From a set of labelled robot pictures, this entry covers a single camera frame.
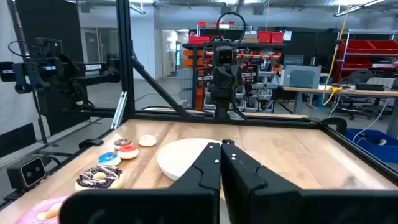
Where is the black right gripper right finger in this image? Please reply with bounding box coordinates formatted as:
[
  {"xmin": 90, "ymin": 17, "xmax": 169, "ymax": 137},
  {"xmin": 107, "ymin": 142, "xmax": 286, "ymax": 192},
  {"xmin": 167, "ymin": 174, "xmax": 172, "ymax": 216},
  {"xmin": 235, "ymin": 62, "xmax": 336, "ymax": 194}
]
[{"xmin": 220, "ymin": 139, "xmax": 398, "ymax": 224}]

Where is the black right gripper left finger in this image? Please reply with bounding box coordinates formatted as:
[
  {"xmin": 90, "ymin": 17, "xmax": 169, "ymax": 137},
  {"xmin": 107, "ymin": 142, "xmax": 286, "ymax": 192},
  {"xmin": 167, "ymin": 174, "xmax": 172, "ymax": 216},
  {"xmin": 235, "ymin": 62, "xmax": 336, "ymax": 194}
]
[{"xmin": 58, "ymin": 142, "xmax": 221, "ymax": 224}]

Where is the small white iced donut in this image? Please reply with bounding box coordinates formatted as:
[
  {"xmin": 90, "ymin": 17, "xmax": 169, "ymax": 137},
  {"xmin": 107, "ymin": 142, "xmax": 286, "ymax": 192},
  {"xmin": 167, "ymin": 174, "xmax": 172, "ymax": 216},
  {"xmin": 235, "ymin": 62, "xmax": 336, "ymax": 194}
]
[{"xmin": 138, "ymin": 134, "xmax": 157, "ymax": 147}]

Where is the small red iced donut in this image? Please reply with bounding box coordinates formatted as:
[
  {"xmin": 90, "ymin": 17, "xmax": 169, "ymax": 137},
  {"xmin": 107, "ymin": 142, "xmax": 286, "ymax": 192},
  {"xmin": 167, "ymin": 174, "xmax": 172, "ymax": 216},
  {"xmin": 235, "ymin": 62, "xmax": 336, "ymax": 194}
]
[{"xmin": 117, "ymin": 144, "xmax": 140, "ymax": 161}]

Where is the small chocolate iced donut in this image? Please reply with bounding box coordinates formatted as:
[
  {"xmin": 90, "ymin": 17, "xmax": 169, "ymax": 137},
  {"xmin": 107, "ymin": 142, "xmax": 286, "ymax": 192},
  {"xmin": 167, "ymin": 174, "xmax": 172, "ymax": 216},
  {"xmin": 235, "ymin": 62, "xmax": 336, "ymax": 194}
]
[{"xmin": 113, "ymin": 138, "xmax": 134, "ymax": 151}]

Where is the large chocolate iced donut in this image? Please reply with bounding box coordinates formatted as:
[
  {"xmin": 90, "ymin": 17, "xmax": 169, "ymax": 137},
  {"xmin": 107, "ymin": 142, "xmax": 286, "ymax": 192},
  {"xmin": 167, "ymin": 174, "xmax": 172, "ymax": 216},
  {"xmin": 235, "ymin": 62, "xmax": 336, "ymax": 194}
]
[{"xmin": 74, "ymin": 165, "xmax": 124, "ymax": 192}]

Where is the large pink iced donut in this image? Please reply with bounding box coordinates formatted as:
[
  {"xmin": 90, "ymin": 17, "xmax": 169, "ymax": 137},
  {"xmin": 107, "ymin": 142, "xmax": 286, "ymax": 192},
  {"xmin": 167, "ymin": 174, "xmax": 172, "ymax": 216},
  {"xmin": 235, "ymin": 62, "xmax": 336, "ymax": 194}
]
[{"xmin": 15, "ymin": 195, "xmax": 71, "ymax": 224}]

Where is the black parts shelf unit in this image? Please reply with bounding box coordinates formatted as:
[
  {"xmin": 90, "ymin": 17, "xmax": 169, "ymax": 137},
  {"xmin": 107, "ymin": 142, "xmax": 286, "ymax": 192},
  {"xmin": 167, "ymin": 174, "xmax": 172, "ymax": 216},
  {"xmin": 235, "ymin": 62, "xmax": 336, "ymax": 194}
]
[{"xmin": 182, "ymin": 42, "xmax": 287, "ymax": 113}]

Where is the white round plate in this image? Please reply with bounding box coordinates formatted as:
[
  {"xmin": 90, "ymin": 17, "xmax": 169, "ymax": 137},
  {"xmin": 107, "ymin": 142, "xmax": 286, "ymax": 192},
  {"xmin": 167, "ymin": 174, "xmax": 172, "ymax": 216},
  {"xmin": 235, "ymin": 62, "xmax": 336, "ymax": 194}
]
[{"xmin": 155, "ymin": 138, "xmax": 223, "ymax": 182}]

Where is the small red storage bin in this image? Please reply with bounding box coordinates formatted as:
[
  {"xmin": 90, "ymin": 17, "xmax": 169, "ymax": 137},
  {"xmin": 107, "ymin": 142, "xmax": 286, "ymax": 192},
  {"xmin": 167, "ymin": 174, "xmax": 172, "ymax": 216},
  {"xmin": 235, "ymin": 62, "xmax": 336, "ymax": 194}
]
[
  {"xmin": 271, "ymin": 31, "xmax": 285, "ymax": 45},
  {"xmin": 188, "ymin": 35, "xmax": 212, "ymax": 45},
  {"xmin": 257, "ymin": 30, "xmax": 273, "ymax": 44}
]

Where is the grey box monitor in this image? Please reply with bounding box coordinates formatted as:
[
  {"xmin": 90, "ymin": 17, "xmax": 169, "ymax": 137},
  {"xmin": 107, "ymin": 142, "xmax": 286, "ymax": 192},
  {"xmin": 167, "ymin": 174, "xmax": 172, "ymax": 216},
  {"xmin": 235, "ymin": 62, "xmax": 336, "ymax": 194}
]
[{"xmin": 282, "ymin": 65, "xmax": 322, "ymax": 89}]

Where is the wooden workbench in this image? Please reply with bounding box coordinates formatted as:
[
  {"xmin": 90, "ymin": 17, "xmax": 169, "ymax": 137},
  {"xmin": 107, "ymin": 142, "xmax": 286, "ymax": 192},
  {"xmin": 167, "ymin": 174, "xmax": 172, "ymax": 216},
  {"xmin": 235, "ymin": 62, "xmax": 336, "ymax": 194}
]
[{"xmin": 278, "ymin": 85, "xmax": 398, "ymax": 139}]

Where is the small blue sprinkled donut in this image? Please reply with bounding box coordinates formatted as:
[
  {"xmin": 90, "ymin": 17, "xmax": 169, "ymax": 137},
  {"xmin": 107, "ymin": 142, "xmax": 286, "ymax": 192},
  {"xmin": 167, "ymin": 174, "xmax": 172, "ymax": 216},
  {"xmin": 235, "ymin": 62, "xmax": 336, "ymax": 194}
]
[{"xmin": 98, "ymin": 152, "xmax": 122, "ymax": 167}]

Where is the blue plastic bin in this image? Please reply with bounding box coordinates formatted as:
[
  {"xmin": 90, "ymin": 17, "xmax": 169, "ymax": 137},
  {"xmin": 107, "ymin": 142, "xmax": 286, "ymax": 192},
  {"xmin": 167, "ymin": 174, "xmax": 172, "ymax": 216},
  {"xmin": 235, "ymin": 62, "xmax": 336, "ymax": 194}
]
[{"xmin": 345, "ymin": 128, "xmax": 398, "ymax": 164}]

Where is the large red storage bin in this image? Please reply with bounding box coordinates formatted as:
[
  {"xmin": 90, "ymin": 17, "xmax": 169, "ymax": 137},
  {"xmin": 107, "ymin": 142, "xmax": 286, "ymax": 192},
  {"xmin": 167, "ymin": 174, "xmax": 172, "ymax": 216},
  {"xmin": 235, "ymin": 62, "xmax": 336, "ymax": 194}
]
[
  {"xmin": 337, "ymin": 57, "xmax": 373, "ymax": 70},
  {"xmin": 368, "ymin": 39, "xmax": 398, "ymax": 55},
  {"xmin": 341, "ymin": 39, "xmax": 374, "ymax": 54}
]

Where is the silver metal rack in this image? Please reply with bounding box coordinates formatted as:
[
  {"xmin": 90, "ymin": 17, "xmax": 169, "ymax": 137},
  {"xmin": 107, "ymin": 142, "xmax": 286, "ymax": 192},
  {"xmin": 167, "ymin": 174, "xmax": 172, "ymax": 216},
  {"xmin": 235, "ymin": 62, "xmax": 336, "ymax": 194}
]
[{"xmin": 335, "ymin": 29, "xmax": 398, "ymax": 85}]

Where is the black office chair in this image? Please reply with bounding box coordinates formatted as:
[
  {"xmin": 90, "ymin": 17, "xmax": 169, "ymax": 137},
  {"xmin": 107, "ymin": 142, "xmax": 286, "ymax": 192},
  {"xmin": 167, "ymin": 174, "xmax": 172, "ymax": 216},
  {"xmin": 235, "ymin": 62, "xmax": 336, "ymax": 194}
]
[{"xmin": 338, "ymin": 70, "xmax": 384, "ymax": 121}]

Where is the black flat box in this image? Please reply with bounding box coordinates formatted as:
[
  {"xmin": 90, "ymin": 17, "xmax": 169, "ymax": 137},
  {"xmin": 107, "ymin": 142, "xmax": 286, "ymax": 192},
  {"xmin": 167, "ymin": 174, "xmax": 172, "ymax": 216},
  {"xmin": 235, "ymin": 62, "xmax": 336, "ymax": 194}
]
[{"xmin": 355, "ymin": 83, "xmax": 385, "ymax": 92}]

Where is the black partition panel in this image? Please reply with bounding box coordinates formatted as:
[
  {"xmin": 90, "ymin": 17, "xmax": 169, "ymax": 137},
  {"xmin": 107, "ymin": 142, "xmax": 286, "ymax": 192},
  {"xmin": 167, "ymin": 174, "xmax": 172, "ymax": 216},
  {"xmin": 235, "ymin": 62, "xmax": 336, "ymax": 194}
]
[{"xmin": 14, "ymin": 0, "xmax": 85, "ymax": 63}]

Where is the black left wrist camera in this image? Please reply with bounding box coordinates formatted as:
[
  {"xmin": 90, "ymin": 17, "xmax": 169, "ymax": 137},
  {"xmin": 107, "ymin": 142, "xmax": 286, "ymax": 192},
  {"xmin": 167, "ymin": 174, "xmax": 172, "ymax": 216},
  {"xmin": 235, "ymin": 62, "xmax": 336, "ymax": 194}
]
[{"xmin": 216, "ymin": 46, "xmax": 236, "ymax": 66}]

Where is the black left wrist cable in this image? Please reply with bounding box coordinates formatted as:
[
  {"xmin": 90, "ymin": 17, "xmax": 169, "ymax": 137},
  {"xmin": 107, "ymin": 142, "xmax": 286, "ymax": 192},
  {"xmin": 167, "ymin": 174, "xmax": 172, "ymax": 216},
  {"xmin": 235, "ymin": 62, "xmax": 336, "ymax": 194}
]
[{"xmin": 201, "ymin": 11, "xmax": 247, "ymax": 68}]

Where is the black aluminium table frame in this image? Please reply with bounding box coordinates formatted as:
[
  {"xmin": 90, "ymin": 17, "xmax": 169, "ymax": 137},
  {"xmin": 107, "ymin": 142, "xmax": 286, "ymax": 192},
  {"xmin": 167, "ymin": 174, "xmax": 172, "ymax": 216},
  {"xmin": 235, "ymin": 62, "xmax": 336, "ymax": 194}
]
[{"xmin": 0, "ymin": 0, "xmax": 398, "ymax": 211}]

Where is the black frame clamp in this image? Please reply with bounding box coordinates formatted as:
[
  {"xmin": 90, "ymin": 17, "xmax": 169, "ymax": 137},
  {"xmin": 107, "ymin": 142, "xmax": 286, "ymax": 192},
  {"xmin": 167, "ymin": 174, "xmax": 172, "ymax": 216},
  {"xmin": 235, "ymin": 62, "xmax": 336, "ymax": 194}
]
[
  {"xmin": 320, "ymin": 117, "xmax": 348, "ymax": 136},
  {"xmin": 78, "ymin": 138, "xmax": 104, "ymax": 150}
]

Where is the silver metal bracket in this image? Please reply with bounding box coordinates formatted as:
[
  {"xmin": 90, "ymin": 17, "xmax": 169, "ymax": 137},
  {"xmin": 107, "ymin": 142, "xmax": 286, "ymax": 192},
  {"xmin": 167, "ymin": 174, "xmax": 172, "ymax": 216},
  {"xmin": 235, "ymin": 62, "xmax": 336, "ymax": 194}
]
[{"xmin": 111, "ymin": 91, "xmax": 128, "ymax": 130}]

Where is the yellow hanging cable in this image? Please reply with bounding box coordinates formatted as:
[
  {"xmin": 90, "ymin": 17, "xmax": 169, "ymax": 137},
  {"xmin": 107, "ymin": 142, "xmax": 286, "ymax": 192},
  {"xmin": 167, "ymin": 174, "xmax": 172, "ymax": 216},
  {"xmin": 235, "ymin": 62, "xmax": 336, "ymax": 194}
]
[{"xmin": 322, "ymin": 0, "xmax": 351, "ymax": 106}]

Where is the white cable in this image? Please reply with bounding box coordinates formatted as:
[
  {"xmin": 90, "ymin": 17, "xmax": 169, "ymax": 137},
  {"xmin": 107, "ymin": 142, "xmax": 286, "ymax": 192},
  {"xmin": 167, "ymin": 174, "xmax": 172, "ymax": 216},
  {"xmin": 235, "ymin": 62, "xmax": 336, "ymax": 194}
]
[{"xmin": 353, "ymin": 99, "xmax": 390, "ymax": 144}]

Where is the black table-level camera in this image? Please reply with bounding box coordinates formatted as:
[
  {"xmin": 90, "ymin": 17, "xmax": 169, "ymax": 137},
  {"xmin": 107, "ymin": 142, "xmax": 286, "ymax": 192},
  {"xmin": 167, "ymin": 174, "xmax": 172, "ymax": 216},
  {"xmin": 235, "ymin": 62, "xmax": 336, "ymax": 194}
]
[{"xmin": 6, "ymin": 155, "xmax": 47, "ymax": 190}]

